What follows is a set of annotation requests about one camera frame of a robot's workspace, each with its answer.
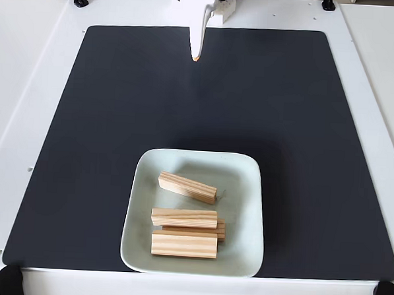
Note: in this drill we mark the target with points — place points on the black rubber mat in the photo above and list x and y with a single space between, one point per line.
84 148

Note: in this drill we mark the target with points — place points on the wooden block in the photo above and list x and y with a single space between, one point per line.
188 187
183 245
183 217
221 234

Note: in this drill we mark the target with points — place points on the pale green square plate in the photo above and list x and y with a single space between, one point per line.
148 191

